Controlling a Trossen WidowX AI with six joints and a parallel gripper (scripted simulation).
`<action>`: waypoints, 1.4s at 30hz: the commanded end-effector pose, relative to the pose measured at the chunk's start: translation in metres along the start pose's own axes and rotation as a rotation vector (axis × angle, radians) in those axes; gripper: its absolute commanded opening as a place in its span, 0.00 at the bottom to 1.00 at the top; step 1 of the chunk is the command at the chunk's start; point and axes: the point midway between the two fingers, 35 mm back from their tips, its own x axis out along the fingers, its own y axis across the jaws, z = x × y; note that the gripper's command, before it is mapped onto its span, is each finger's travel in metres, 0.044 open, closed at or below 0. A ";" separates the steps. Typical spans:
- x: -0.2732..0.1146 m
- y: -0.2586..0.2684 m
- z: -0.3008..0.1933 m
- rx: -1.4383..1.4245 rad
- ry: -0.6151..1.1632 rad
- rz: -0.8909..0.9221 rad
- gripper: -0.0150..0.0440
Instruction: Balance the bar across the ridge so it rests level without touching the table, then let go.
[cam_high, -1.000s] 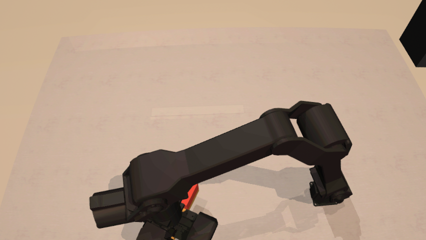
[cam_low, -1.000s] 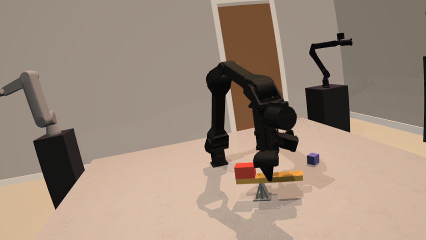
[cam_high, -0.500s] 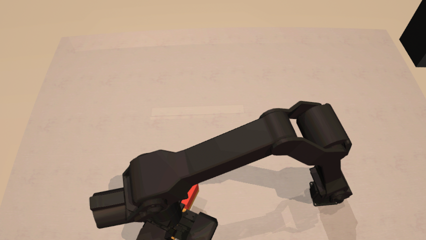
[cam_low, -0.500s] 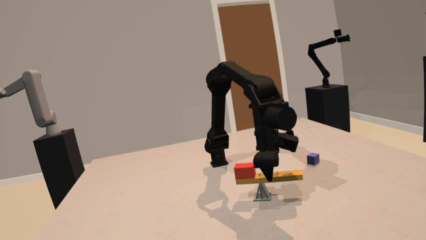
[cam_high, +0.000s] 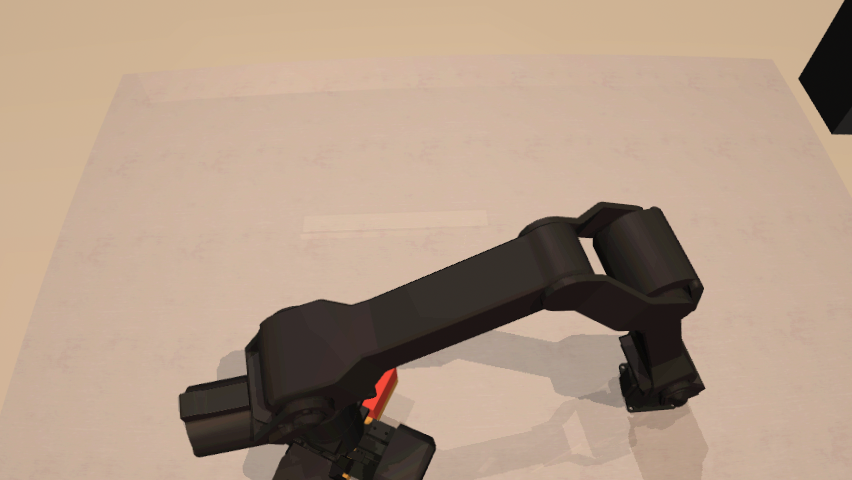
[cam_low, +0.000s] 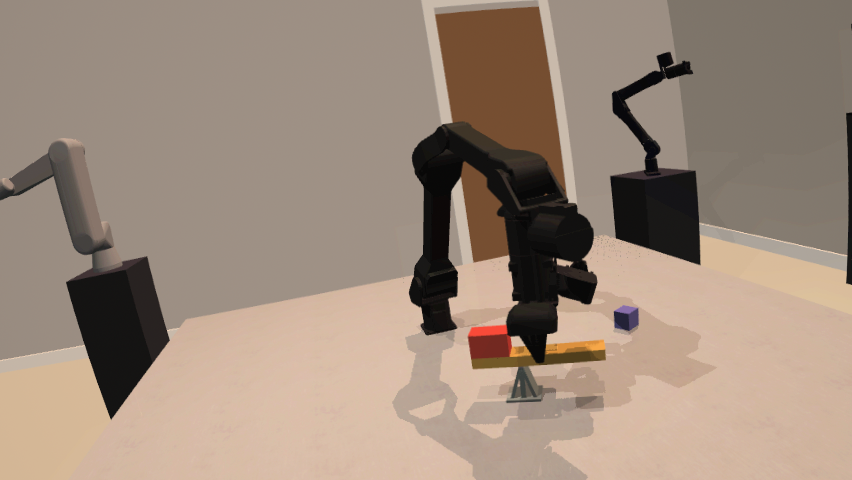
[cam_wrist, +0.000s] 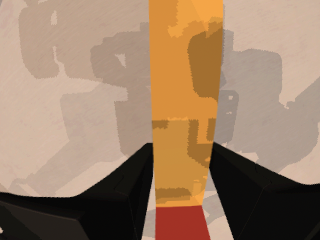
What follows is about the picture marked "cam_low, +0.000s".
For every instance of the small purple cube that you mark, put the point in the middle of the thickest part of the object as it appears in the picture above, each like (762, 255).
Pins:
(626, 317)

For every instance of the orange bar with red end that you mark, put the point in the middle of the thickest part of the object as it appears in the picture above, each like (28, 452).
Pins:
(490, 347)

